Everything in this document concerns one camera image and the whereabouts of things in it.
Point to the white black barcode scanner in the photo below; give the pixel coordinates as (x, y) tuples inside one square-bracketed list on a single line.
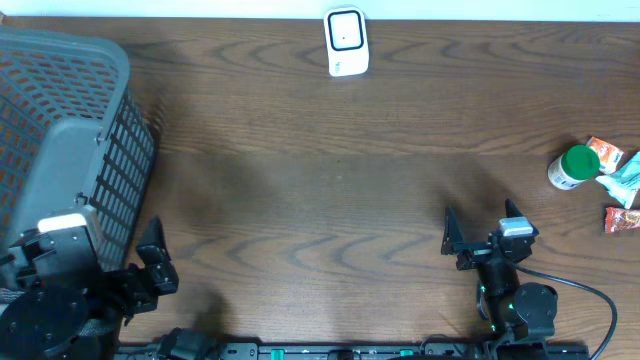
[(346, 41)]

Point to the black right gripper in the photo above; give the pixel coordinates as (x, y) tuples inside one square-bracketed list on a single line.
[(453, 243)]

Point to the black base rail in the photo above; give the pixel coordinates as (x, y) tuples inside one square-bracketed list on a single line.
[(186, 344)]

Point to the green lid jar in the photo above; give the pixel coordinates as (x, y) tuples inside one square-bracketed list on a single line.
[(577, 165)]

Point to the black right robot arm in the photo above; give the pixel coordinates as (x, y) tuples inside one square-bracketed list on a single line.
[(520, 311)]

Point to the small orange carton box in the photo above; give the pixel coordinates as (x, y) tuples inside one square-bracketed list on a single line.
[(609, 155)]

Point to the red brown chocolate bar wrapper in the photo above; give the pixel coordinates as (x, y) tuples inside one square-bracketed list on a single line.
[(617, 219)]

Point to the mint green wipes pack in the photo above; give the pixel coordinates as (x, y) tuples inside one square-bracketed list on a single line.
[(623, 185)]

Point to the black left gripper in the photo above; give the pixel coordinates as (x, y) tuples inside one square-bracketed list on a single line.
[(131, 297)]

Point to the dark grey plastic basket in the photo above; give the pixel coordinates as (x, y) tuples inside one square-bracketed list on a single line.
[(71, 135)]

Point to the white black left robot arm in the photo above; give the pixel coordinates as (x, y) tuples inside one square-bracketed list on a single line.
[(68, 306)]

